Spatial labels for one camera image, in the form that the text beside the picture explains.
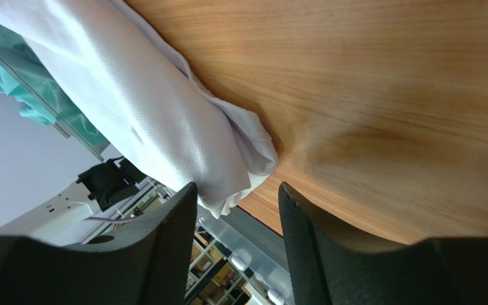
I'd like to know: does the clear storage box background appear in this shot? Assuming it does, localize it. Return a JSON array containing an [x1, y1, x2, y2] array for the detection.
[[198, 206, 295, 304]]

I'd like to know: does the background shelf with items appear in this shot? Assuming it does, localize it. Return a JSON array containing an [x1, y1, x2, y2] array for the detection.
[[184, 226, 268, 304]]

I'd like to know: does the white t shirt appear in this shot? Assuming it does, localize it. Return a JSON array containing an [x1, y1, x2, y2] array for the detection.
[[0, 1, 278, 217]]

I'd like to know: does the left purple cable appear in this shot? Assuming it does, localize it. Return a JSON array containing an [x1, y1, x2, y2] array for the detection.
[[82, 215, 137, 224]]

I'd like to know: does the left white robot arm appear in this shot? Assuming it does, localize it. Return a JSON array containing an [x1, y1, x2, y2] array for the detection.
[[0, 157, 149, 242]]

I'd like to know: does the clear plastic bin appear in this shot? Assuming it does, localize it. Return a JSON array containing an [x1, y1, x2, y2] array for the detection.
[[0, 29, 112, 162]]

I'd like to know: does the mint green t shirt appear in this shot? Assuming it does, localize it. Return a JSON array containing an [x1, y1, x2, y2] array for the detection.
[[0, 17, 112, 154]]

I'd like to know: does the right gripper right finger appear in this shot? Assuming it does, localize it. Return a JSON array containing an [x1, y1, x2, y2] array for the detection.
[[278, 183, 488, 304]]

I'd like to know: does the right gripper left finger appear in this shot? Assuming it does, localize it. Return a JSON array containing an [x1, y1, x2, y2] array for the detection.
[[0, 182, 198, 304]]

